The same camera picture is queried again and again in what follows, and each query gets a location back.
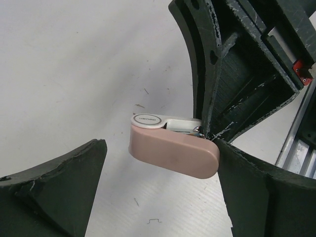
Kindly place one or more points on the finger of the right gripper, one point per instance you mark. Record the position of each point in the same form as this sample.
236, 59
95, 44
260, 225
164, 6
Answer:
252, 86
200, 29

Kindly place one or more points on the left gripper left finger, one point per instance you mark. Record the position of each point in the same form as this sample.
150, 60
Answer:
55, 198

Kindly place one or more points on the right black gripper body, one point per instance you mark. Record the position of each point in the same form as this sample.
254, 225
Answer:
285, 28

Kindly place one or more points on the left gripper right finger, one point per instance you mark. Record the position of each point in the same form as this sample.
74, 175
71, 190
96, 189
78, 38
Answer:
263, 200

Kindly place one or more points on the pink mini stapler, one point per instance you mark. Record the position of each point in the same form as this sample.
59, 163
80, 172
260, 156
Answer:
173, 143

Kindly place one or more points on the aluminium mounting rail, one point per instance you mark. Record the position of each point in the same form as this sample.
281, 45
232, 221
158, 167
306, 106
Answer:
298, 153

